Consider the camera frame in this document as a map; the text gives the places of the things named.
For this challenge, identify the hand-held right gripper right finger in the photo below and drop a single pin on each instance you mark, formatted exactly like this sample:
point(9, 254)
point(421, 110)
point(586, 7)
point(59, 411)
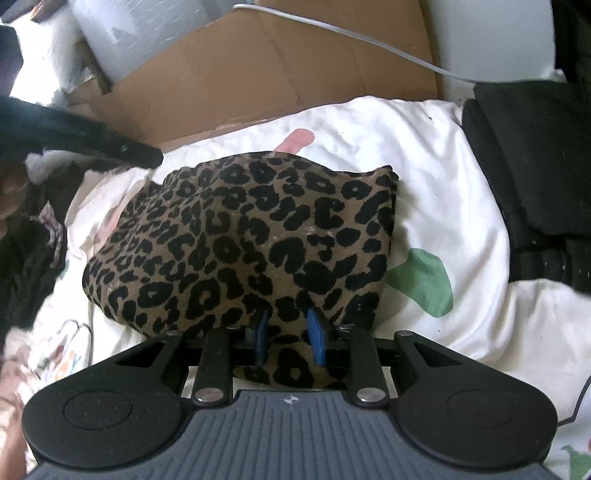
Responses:
point(317, 337)

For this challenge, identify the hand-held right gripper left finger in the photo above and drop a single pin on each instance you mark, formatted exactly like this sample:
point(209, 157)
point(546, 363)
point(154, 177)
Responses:
point(261, 337)

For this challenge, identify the leopard print garment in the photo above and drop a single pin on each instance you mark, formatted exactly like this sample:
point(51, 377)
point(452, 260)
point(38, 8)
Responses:
point(231, 230)

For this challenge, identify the bear printed bedsheet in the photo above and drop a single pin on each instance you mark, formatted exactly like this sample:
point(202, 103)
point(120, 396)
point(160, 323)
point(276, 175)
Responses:
point(443, 184)

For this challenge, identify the floral patterned cloth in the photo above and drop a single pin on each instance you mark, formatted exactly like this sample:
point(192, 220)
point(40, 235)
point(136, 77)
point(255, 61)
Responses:
point(54, 235)

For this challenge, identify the black pointed cloth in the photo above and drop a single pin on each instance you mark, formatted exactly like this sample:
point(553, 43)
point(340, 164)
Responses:
point(92, 138)

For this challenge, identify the flat cardboard sheet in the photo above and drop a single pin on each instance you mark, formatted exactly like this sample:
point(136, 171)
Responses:
point(277, 64)

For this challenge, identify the black folded garment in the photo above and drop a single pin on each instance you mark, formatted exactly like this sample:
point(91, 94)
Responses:
point(535, 161)

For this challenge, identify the grey wrapped appliance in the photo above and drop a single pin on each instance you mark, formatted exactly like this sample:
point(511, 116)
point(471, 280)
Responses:
point(138, 32)

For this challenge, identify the white pillow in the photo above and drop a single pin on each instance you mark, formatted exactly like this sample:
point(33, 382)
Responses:
point(51, 50)

